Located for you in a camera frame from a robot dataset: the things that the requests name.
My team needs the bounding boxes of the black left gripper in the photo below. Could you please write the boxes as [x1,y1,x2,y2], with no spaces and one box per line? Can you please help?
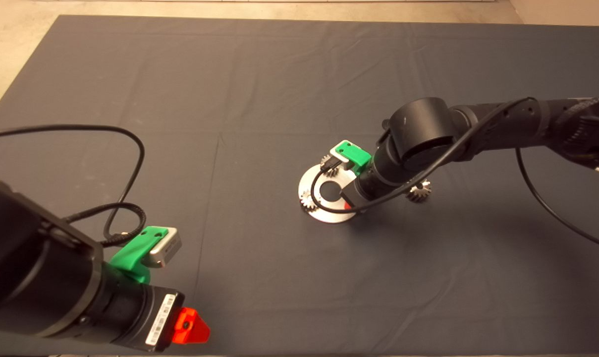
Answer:
[131,285,212,352]

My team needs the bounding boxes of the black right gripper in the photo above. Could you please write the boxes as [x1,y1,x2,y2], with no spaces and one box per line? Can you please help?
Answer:
[341,179,377,214]

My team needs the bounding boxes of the larger steel bevel gear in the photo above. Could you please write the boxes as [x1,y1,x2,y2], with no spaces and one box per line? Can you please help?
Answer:
[406,179,433,203]

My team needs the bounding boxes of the round metal plate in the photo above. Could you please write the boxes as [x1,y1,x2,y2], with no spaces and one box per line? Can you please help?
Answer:
[298,164,363,224]

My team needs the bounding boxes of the dark grey table cloth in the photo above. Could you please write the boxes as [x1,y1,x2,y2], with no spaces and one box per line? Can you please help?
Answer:
[0,15,599,357]

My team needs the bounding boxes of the silver right camera box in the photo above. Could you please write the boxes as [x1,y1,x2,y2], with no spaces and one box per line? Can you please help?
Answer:
[328,146,354,172]

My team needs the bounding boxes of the silver camera box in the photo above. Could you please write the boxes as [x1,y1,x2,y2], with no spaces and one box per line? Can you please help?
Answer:
[148,227,182,268]
[328,146,354,172]

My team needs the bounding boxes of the green right camera mount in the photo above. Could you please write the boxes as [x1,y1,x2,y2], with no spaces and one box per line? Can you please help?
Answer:
[330,141,373,176]

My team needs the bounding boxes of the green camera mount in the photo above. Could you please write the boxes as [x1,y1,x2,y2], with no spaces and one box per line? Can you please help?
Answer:
[109,226,169,284]
[330,141,373,176]

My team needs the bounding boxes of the silver left camera box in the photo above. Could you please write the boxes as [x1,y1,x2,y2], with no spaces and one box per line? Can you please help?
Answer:
[148,227,182,268]

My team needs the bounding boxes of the green left camera mount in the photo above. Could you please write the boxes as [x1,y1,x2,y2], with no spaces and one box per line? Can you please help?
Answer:
[109,226,169,284]

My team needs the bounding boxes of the braided black left cable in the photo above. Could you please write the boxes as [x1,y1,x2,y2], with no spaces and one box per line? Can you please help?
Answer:
[61,202,147,247]

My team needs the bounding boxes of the smooth black left cable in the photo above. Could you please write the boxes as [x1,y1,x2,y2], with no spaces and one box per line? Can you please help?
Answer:
[0,124,146,240]

